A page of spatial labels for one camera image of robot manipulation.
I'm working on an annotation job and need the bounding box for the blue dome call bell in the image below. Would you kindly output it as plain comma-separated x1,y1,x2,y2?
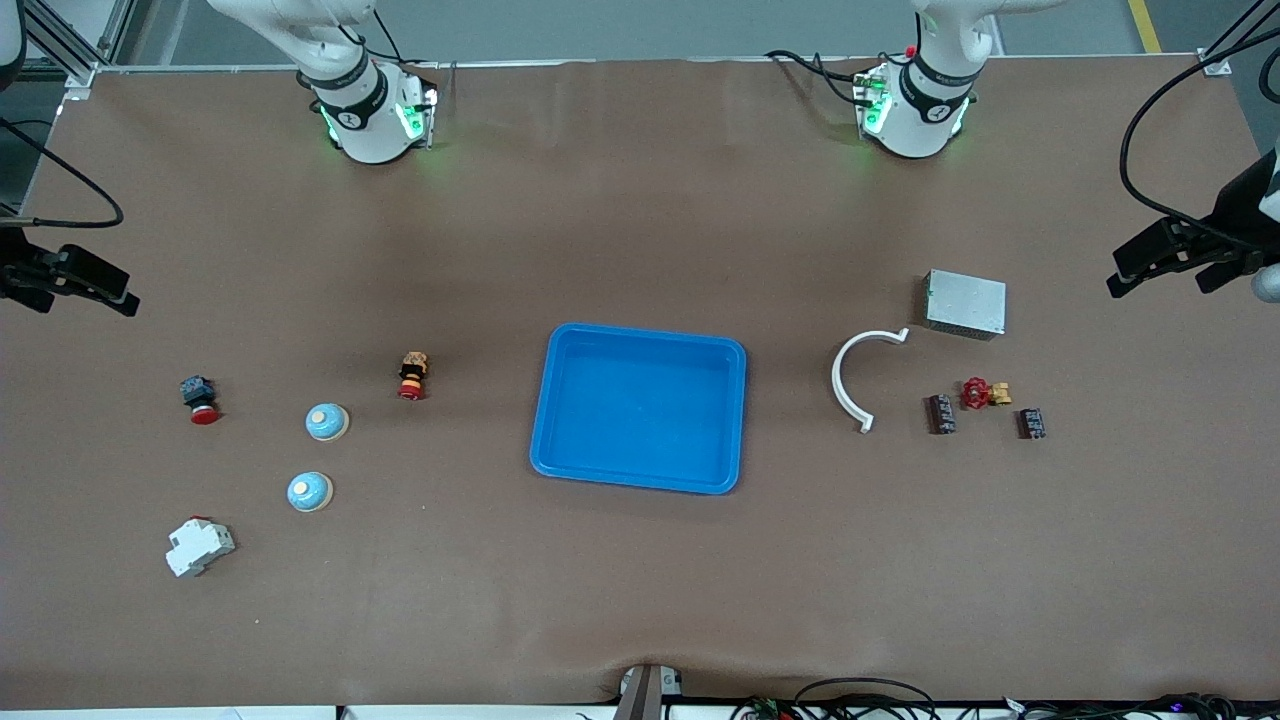
287,471,334,514
305,402,351,443

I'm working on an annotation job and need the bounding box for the blue plastic tray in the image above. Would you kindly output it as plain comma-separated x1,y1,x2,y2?
529,322,748,496

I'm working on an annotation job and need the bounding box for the red emergency stop button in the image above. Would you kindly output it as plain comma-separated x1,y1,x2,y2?
180,375,222,426

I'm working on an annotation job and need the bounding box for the silver metal box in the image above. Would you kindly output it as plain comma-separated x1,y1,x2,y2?
923,269,1007,342

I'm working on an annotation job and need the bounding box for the white circuit breaker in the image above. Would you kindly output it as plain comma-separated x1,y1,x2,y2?
165,516,237,579

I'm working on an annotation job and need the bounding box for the white curved plastic clamp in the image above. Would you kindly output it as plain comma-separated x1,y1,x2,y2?
831,327,911,434

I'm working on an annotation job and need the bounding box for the brown table cover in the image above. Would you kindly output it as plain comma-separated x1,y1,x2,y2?
0,55,1280,711

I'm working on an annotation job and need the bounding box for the aluminium frame post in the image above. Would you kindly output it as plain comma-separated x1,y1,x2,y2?
20,0,136,101
1198,0,1280,79

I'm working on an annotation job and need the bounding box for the black right arm base cable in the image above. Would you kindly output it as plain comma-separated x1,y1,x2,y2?
340,0,441,73

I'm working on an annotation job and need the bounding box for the black arm base cable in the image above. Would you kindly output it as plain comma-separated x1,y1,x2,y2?
340,0,441,73
765,48,881,106

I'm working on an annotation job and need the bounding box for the black left arm base cable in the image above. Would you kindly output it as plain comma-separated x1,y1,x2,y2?
765,48,881,106

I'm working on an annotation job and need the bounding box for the black cable bundle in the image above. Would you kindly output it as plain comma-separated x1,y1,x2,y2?
1000,692,1280,720

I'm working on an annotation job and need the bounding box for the black looped cable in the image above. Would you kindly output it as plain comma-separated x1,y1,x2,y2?
795,677,938,720

